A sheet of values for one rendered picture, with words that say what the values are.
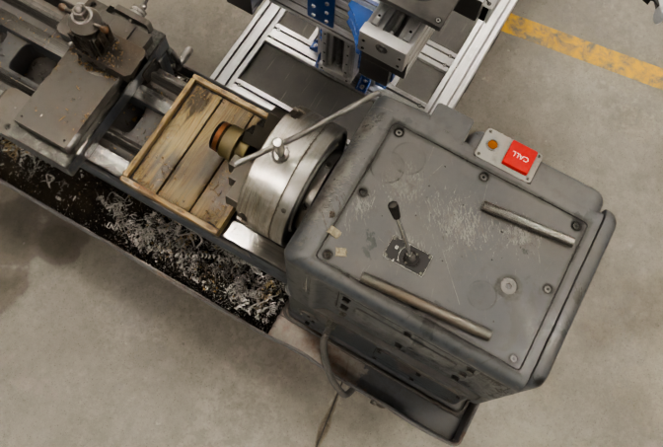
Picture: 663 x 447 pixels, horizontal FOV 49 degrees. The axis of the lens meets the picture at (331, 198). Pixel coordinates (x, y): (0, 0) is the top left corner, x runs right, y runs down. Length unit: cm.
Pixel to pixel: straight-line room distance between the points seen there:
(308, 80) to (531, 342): 161
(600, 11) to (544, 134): 66
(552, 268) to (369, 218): 39
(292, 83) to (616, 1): 151
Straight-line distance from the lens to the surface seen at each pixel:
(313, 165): 159
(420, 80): 288
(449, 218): 156
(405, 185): 157
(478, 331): 150
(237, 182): 172
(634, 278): 305
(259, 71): 287
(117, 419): 280
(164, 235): 226
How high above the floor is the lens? 272
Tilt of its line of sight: 71 degrees down
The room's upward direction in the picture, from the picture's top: 6 degrees clockwise
